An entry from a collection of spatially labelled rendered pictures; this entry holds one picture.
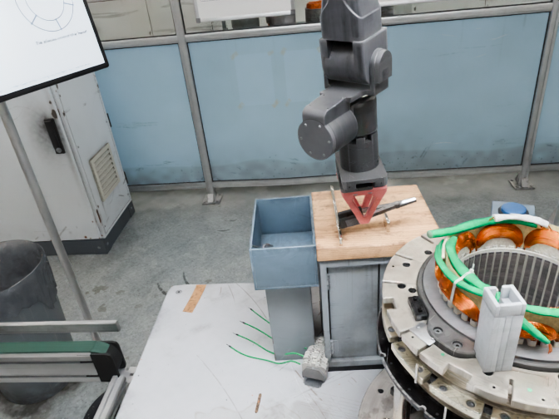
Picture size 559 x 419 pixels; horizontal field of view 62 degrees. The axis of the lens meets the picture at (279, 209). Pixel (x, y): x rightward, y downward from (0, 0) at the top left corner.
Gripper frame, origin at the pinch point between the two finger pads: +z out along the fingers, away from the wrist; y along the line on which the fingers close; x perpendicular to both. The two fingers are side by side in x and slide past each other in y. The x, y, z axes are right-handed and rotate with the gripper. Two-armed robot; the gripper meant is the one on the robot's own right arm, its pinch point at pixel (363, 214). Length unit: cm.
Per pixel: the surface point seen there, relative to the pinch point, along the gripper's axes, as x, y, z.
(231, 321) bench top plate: -28.6, -10.1, 30.5
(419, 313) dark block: 2.8, 23.8, -1.3
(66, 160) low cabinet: -130, -153, 47
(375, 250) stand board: 1.0, 4.7, 4.0
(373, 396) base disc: -1.7, 12.7, 29.2
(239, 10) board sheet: -33, -204, -3
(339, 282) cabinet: -5.0, 3.7, 10.5
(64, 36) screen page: -62, -55, -25
